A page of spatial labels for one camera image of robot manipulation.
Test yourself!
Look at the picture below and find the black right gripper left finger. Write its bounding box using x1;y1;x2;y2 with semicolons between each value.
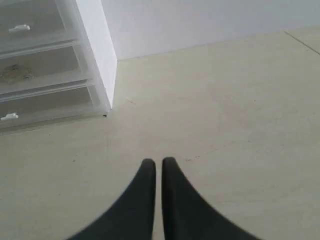
70;159;156;240

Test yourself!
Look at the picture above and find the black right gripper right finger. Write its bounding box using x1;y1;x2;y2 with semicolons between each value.
161;157;253;240

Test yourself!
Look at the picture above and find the gold keychain with black strap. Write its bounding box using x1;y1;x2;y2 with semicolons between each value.
0;64;34;84

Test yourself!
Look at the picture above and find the white plastic drawer cabinet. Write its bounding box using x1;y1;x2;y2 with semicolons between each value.
0;0;118;121

